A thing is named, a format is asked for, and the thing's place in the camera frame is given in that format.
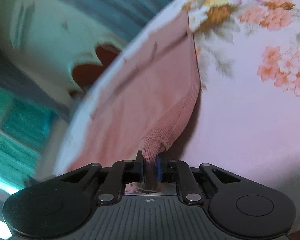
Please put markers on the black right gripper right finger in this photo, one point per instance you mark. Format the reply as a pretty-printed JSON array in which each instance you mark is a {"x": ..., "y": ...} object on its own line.
[{"x": 176, "y": 179}]

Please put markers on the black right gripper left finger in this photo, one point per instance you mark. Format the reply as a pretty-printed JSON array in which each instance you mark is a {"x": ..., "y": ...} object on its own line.
[{"x": 114, "y": 179}]

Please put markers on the pink ribbed knit garment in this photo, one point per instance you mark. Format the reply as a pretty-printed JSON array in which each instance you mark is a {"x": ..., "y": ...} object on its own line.
[{"x": 147, "y": 104}]

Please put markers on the white red heart headboard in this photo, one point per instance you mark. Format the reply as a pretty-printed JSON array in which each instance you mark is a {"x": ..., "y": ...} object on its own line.
[{"x": 48, "y": 38}]

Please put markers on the floral pink bed sheet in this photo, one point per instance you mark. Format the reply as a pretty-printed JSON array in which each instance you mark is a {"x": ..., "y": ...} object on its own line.
[{"x": 246, "y": 119}]

